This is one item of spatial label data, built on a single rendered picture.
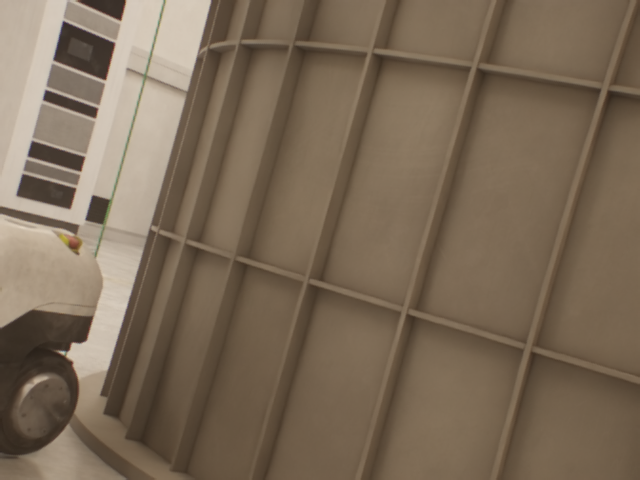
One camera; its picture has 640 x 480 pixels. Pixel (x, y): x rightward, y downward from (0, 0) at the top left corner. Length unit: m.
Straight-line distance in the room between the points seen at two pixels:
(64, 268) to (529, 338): 0.74
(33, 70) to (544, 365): 7.87
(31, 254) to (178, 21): 9.36
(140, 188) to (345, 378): 9.34
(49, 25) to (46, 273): 7.53
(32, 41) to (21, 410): 7.52
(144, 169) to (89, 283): 9.15
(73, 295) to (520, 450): 0.75
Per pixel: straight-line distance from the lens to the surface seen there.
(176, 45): 11.18
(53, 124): 9.46
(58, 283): 1.92
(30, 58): 9.35
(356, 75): 1.93
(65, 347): 1.99
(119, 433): 2.25
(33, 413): 1.99
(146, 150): 11.08
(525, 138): 1.75
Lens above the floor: 0.46
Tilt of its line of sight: level
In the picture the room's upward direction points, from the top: 16 degrees clockwise
